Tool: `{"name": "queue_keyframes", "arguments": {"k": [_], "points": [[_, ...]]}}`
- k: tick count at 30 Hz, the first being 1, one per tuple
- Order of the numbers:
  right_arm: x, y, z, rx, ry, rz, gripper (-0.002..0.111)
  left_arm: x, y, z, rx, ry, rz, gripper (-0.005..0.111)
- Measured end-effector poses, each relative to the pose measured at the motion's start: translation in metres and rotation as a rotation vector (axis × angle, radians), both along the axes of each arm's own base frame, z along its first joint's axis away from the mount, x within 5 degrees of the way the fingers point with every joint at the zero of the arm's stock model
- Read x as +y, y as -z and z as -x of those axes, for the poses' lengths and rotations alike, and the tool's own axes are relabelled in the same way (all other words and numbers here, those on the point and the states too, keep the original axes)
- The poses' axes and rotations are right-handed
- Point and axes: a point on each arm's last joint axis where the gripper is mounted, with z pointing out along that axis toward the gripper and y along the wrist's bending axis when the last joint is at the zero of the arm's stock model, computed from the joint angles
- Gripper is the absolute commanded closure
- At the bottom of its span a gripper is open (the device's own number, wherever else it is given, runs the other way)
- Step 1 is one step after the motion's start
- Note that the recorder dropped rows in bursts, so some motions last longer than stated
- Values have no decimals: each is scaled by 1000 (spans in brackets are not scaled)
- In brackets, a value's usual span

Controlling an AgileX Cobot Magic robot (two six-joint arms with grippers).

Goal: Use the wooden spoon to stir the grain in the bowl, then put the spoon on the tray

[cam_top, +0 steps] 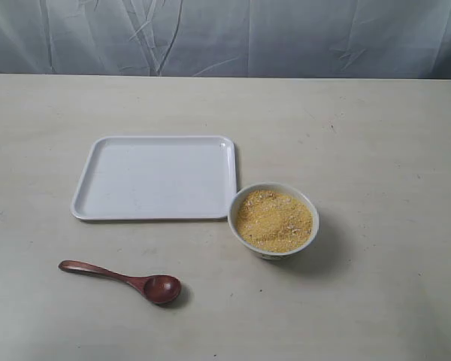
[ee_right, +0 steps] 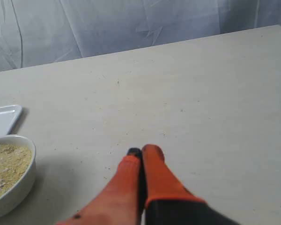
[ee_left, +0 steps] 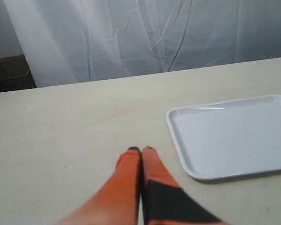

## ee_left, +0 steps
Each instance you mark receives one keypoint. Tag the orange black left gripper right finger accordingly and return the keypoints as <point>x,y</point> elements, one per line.
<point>164,201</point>

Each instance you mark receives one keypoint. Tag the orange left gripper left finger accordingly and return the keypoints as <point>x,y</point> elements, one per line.
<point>117,201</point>

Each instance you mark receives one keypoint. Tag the white plastic tray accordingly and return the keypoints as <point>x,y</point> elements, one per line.
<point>228,139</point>

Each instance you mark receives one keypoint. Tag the brown cardboard box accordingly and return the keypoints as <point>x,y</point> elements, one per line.
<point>15,74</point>

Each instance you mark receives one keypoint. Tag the white backdrop curtain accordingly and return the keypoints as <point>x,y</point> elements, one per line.
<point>73,41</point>

